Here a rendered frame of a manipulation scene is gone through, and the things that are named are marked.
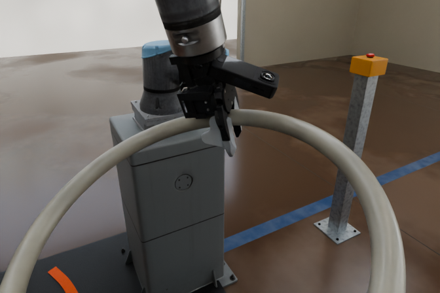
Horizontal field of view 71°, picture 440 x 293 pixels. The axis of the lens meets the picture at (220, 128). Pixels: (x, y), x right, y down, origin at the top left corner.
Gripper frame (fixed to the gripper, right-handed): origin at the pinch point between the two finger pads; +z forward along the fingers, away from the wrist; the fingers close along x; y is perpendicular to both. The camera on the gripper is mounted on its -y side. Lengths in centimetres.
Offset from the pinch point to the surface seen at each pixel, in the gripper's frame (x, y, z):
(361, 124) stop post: -95, -34, 72
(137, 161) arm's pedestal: -25, 49, 31
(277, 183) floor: -120, 20, 148
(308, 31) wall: -607, 10, 225
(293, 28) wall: -581, 39, 203
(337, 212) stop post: -79, -22, 126
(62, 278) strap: -7, 114, 98
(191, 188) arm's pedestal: -34, 38, 55
